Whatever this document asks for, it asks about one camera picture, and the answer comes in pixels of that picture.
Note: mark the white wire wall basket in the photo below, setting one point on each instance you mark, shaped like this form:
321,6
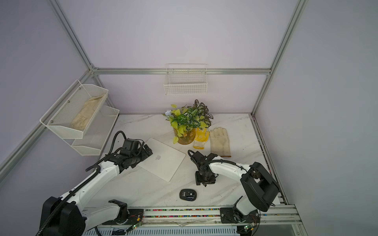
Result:
186,79

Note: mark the beige glove in basket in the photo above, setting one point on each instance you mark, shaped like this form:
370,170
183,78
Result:
81,121

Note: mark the yellow glass cup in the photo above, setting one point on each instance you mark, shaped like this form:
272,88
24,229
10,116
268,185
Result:
201,137

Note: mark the potted green plant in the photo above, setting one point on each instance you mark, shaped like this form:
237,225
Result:
186,120

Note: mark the white laptop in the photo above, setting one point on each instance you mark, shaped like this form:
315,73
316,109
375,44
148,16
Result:
164,162

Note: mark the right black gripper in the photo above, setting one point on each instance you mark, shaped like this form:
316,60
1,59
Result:
199,179

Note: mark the black wireless mouse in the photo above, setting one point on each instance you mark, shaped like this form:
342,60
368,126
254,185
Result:
188,195

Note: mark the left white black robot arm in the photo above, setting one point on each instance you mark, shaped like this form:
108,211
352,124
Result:
66,215

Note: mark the white two-tier wall basket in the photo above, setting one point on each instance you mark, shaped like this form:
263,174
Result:
58,118

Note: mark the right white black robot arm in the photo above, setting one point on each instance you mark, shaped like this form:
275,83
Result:
259,186

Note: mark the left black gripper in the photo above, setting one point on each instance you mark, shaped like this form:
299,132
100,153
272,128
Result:
144,154

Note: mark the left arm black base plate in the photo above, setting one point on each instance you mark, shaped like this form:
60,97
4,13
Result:
133,217

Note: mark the aluminium front rail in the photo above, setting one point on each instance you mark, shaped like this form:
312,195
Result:
206,216

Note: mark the aluminium frame profiles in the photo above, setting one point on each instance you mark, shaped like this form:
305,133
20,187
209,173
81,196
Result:
8,166

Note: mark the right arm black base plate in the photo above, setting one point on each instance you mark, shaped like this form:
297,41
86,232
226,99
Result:
232,215

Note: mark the beige work glove on table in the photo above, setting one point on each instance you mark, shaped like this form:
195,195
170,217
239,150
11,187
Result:
219,140

